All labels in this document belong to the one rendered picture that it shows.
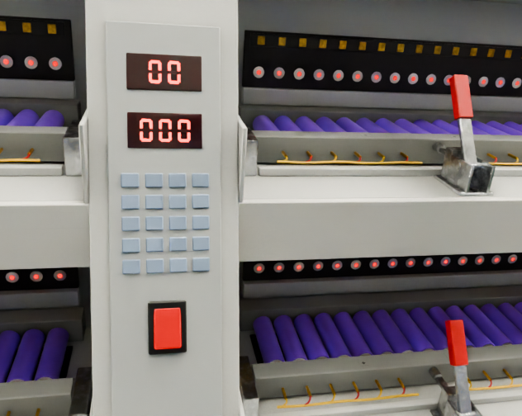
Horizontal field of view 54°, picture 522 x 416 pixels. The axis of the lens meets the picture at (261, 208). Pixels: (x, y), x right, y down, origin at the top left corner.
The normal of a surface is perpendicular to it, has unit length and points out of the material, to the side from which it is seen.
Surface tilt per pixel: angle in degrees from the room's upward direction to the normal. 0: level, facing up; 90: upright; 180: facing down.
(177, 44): 90
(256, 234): 110
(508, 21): 90
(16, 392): 21
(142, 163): 90
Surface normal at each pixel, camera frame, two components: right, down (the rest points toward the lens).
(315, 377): 0.19, 0.40
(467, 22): 0.20, 0.05
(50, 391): 0.07, -0.92
